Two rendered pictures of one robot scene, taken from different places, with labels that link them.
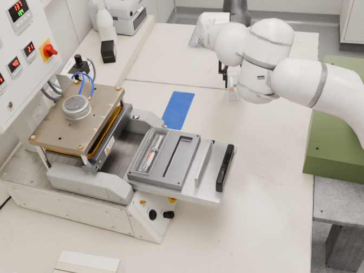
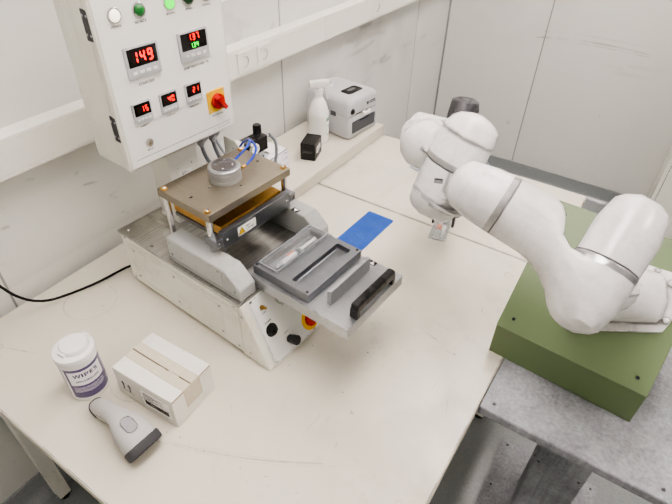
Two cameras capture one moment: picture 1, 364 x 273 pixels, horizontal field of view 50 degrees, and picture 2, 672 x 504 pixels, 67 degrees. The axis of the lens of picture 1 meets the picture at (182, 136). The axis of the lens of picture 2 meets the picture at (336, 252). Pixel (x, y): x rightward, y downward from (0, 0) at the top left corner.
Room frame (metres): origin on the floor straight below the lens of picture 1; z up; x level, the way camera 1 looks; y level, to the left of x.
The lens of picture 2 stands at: (-0.10, -0.22, 1.76)
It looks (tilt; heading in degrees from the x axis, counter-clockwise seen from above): 39 degrees down; 13
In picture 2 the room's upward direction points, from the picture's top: 1 degrees clockwise
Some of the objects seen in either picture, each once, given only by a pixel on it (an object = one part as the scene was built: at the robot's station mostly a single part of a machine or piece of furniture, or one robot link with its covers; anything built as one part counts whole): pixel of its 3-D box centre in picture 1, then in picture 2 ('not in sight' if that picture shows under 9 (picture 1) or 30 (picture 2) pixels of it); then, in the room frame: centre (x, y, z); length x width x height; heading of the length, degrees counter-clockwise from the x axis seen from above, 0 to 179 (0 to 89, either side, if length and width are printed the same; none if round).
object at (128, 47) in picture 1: (100, 62); (298, 158); (1.60, 0.35, 0.77); 0.84 x 0.30 x 0.04; 161
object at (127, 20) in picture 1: (118, 10); (342, 106); (1.89, 0.25, 0.88); 0.25 x 0.20 x 0.17; 65
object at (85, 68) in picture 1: (80, 77); (254, 151); (1.13, 0.33, 1.05); 0.15 x 0.05 x 0.15; 157
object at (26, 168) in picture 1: (84, 150); (224, 232); (0.89, 0.33, 0.93); 0.46 x 0.35 x 0.01; 67
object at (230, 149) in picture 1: (225, 166); (373, 292); (0.70, -0.11, 0.99); 0.15 x 0.02 x 0.04; 157
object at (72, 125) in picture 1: (74, 112); (224, 179); (0.91, 0.32, 1.08); 0.31 x 0.24 x 0.13; 157
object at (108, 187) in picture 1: (90, 183); (209, 263); (0.72, 0.29, 0.97); 0.25 x 0.05 x 0.07; 67
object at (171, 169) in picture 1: (165, 156); (308, 260); (0.78, 0.06, 0.98); 0.20 x 0.17 x 0.03; 157
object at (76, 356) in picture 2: not in sight; (81, 365); (0.46, 0.50, 0.83); 0.09 x 0.09 x 0.15
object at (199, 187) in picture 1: (180, 162); (324, 273); (0.76, 0.01, 0.97); 0.30 x 0.22 x 0.08; 67
